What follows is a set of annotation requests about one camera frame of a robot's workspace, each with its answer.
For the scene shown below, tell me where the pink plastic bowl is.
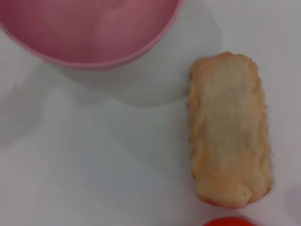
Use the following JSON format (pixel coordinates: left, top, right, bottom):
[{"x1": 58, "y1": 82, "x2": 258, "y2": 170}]
[{"x1": 0, "y1": 0, "x2": 185, "y2": 69}]

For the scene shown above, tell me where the orange toy fruit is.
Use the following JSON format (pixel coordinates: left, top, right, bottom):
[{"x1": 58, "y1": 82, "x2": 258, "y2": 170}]
[{"x1": 201, "y1": 216, "x2": 254, "y2": 226}]

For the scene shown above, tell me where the long golden bread loaf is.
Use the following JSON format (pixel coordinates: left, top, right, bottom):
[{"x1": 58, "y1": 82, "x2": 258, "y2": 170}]
[{"x1": 187, "y1": 52, "x2": 275, "y2": 210}]

